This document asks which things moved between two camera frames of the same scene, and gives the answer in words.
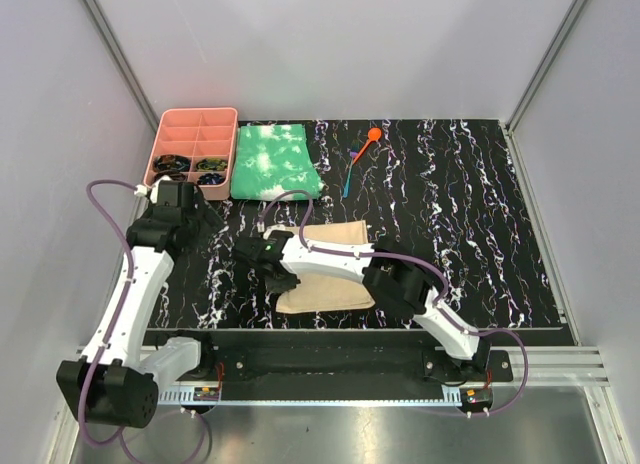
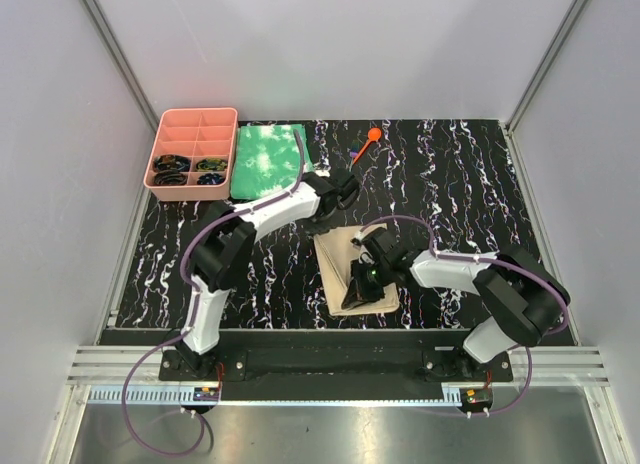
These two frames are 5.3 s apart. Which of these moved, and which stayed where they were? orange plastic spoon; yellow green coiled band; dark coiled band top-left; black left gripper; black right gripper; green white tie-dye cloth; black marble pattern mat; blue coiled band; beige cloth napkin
Moved: black right gripper; black left gripper; beige cloth napkin
Stayed: blue coiled band; green white tie-dye cloth; orange plastic spoon; black marble pattern mat; dark coiled band top-left; yellow green coiled band
